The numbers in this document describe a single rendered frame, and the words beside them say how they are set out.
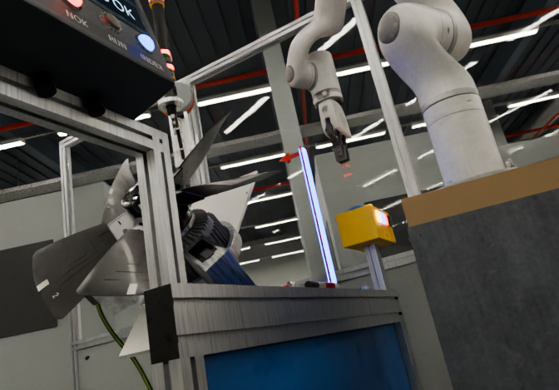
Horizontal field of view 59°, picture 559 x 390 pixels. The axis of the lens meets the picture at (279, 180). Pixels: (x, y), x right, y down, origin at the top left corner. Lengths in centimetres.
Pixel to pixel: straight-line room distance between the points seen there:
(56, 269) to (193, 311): 86
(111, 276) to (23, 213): 260
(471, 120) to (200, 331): 69
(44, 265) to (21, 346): 211
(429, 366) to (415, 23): 108
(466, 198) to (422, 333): 84
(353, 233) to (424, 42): 50
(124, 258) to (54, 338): 230
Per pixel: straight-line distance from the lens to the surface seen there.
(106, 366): 248
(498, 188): 98
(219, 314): 63
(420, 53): 109
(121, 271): 112
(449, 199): 97
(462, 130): 105
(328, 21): 144
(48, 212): 360
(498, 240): 91
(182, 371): 56
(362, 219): 128
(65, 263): 140
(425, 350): 174
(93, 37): 52
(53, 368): 342
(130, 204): 129
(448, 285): 90
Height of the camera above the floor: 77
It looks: 19 degrees up
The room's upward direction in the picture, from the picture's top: 12 degrees counter-clockwise
